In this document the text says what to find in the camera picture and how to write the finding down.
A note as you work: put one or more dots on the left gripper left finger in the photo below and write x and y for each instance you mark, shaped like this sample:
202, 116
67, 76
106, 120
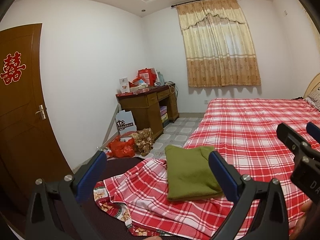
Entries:
72, 190

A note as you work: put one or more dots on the red gift box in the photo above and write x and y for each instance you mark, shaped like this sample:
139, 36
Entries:
148, 75

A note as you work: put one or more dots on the red double happiness sticker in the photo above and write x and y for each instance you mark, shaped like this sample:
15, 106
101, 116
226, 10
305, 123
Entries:
12, 69

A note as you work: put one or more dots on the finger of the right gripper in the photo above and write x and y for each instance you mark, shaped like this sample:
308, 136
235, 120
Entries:
313, 131
290, 138

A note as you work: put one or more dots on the white printed paper bag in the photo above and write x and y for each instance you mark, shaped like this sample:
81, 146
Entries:
125, 122

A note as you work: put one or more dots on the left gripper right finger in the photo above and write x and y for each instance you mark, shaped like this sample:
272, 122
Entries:
270, 220

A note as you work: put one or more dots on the patterned red green bed skirt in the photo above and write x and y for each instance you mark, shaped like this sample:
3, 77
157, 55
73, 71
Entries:
118, 211

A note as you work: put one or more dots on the cream wooden headboard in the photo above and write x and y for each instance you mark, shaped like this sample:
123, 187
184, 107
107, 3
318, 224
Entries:
314, 82

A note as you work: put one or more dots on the white greeting card box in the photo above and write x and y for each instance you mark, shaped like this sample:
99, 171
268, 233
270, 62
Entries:
124, 85

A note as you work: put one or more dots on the beige floral window curtain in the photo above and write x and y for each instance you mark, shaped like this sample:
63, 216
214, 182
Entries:
219, 49

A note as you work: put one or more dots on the person's right hand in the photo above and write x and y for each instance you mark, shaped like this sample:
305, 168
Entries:
305, 208

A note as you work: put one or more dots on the brown wooden desk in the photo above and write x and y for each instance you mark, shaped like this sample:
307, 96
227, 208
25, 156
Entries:
146, 107

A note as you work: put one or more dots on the brown floral cloth bundle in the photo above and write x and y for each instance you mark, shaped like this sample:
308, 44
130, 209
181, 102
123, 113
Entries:
143, 141

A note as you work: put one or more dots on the brown wooden door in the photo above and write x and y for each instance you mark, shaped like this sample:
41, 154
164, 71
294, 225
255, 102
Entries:
29, 149

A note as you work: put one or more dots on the grey patterned pillow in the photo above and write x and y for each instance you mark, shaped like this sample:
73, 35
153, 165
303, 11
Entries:
313, 98

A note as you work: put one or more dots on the red plastic bag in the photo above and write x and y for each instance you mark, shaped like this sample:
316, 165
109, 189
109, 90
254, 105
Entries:
122, 149

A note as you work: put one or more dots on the green orange striped knit sweater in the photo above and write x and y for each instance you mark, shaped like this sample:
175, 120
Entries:
189, 175

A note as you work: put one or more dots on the silver door handle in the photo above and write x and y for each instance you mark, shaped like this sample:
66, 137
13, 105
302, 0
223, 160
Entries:
41, 112

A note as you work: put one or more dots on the red white plaid bedsheet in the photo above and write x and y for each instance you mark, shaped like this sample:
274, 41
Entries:
243, 131

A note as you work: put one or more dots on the stacked books in desk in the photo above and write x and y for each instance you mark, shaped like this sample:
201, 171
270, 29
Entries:
164, 115

